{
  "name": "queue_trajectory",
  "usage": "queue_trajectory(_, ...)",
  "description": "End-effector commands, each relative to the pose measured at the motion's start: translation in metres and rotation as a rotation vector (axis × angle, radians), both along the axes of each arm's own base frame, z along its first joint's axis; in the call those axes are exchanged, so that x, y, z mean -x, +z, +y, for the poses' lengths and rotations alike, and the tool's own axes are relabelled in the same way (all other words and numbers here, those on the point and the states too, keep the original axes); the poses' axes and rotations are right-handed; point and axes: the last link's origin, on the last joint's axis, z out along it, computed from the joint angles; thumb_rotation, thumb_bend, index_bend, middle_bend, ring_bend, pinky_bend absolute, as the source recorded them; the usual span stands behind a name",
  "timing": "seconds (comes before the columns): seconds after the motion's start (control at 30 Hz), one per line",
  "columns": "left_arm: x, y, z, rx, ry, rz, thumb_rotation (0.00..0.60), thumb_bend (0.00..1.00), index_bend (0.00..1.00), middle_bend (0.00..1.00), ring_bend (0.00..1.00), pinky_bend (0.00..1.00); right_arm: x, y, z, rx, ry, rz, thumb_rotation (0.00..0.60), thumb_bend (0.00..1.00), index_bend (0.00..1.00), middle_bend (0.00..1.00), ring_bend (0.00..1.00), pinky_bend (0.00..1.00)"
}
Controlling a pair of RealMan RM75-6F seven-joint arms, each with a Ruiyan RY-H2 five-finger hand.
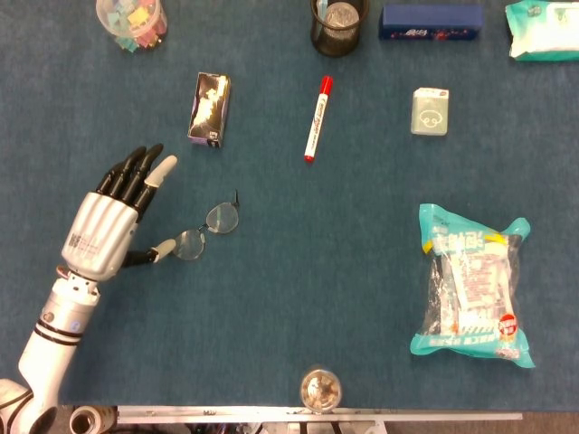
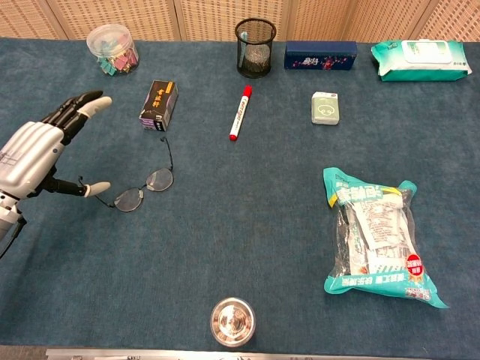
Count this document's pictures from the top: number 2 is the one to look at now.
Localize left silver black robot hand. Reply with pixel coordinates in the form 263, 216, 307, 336
0, 90, 113, 200

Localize thin-framed eyeglasses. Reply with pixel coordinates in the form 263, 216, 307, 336
77, 136, 175, 213

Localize clear jar of binder clips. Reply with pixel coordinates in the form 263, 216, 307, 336
85, 23, 140, 77

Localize black staple box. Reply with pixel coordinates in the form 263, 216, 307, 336
138, 79, 179, 133

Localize woven folding screen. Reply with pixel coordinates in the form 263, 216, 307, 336
0, 0, 480, 43

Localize red white marker pen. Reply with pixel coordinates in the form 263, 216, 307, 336
229, 85, 254, 142

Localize black mesh pen holder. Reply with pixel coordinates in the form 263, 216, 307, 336
234, 17, 278, 80

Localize silver steel wool ball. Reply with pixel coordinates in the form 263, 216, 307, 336
244, 43, 272, 73

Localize round metal tin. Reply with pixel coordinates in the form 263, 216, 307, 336
209, 297, 257, 348

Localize small grey-green tissue pack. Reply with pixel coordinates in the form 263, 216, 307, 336
310, 91, 343, 126

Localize dark blue rectangular box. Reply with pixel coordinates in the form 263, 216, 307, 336
283, 40, 358, 71

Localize teal clear snack bag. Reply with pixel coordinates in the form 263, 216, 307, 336
322, 166, 450, 310

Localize green white wet wipes pack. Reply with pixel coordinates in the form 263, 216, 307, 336
370, 39, 473, 83

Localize aluminium rail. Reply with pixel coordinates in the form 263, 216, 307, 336
44, 348, 432, 360

